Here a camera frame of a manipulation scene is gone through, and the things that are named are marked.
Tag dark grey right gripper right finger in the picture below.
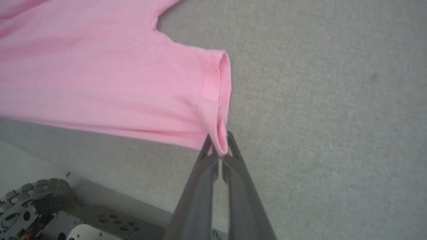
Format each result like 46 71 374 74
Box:
222 131 277 240

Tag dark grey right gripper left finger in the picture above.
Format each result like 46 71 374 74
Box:
165 135 221 240

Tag pink knit garment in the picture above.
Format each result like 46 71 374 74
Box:
0 0 233 157

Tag grey roller robot wheel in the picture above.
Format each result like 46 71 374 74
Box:
0 178 72 239

